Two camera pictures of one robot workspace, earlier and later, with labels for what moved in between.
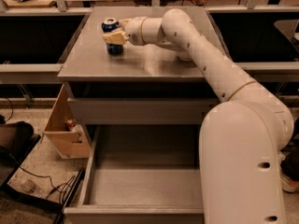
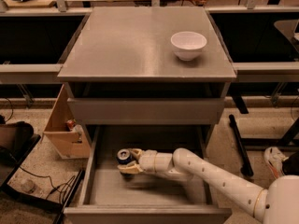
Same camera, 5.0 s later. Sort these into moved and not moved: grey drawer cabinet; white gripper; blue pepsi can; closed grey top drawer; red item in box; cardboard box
Moved: blue pepsi can; white gripper
Not moved: red item in box; cardboard box; grey drawer cabinet; closed grey top drawer
